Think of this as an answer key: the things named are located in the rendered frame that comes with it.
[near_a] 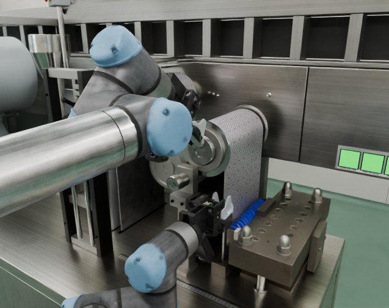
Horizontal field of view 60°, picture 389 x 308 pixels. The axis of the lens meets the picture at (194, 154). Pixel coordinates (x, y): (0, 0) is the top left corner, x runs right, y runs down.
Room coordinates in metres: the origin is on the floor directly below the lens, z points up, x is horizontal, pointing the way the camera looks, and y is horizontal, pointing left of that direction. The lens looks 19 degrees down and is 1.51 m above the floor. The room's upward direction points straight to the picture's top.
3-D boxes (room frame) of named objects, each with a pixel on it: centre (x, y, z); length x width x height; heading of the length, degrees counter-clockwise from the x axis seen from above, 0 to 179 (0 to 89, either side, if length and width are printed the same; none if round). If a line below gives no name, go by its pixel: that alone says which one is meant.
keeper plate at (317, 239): (0.81, -0.35, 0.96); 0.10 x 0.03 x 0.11; 147
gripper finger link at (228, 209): (0.76, -0.08, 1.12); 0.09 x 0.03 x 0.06; 146
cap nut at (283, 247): (0.69, -0.21, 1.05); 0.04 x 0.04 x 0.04
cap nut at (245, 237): (0.73, -0.13, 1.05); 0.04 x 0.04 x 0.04
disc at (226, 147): (0.81, -0.03, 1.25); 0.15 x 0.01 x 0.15; 57
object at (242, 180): (0.88, -0.14, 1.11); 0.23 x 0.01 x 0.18; 147
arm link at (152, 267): (0.55, 0.07, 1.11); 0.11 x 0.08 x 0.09; 147
